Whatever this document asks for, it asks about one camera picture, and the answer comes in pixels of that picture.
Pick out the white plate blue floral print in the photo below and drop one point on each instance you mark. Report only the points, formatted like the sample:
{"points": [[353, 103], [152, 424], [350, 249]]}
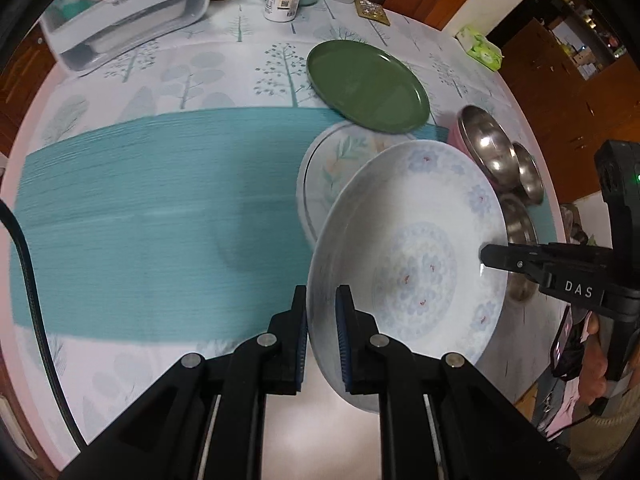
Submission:
{"points": [[415, 260]]}

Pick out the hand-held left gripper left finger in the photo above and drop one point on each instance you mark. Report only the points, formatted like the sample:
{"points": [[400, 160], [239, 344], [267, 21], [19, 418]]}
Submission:
{"points": [[301, 342]]}

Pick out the wooden cabinet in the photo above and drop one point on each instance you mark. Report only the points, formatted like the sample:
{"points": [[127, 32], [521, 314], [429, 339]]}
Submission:
{"points": [[550, 100]]}

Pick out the tree print tablecloth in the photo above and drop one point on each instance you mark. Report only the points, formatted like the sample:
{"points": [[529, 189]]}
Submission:
{"points": [[150, 75]]}

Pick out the white plate orange floral rim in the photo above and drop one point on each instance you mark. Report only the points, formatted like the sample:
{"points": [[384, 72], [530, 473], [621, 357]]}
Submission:
{"points": [[340, 165]]}

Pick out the steel bowl with pink outside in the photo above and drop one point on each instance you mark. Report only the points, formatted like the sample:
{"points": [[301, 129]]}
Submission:
{"points": [[487, 150]]}

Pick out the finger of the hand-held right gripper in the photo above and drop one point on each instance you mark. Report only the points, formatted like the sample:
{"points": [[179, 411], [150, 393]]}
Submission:
{"points": [[510, 257]]}

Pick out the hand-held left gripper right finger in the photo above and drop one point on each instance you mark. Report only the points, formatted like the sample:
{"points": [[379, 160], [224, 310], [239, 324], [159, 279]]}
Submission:
{"points": [[344, 342]]}

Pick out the small steel bowl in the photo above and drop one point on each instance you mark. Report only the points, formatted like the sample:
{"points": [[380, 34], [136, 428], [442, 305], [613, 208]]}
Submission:
{"points": [[530, 175]]}

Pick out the wide-rimmed steel bowl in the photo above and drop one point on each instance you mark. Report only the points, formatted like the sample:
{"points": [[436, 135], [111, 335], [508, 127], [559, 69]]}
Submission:
{"points": [[517, 220]]}

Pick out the person's right hand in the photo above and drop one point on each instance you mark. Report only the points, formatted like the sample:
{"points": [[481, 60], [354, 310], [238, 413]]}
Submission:
{"points": [[595, 380]]}

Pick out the green tissue pack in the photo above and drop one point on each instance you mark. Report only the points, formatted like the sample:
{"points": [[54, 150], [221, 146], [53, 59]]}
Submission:
{"points": [[480, 47]]}

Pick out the clear plastic container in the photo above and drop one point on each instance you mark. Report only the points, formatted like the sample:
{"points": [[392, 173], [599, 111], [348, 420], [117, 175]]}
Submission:
{"points": [[125, 15]]}

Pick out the green plate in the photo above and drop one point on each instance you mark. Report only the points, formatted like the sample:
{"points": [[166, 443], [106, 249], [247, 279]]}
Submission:
{"points": [[365, 85]]}

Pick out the teal table mat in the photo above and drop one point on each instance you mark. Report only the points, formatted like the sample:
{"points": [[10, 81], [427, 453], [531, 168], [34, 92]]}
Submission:
{"points": [[150, 210]]}

